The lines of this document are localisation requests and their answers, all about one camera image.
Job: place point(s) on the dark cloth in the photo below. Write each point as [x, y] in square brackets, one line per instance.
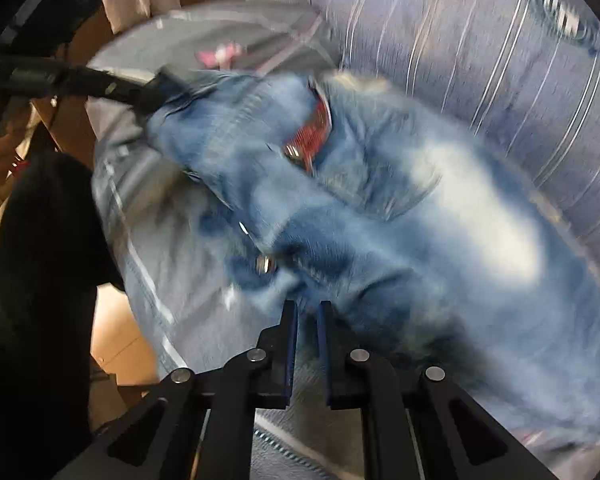
[65, 0]

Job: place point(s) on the person's black clothing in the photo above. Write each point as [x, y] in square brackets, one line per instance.
[40, 285]

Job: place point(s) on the grey plaid bed sheet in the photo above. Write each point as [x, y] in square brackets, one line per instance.
[145, 240]

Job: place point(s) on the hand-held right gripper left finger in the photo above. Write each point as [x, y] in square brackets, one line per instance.
[291, 350]

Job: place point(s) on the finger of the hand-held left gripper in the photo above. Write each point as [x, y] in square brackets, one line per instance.
[135, 91]

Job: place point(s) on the blue striped pillow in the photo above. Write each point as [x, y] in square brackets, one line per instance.
[455, 35]

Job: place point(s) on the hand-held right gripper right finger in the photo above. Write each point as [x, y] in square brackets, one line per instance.
[324, 355]

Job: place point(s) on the blue denim pants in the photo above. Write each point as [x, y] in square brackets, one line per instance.
[380, 260]

